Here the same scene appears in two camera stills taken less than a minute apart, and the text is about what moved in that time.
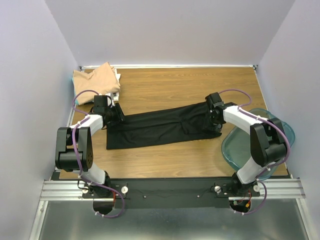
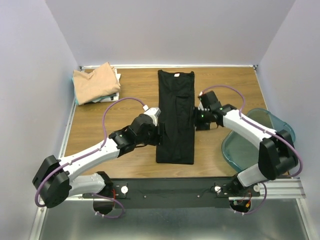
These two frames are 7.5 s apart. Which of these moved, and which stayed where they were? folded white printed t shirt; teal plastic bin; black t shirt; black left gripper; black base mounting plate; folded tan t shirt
Moved: black t shirt; black left gripper
Stayed: folded white printed t shirt; folded tan t shirt; teal plastic bin; black base mounting plate
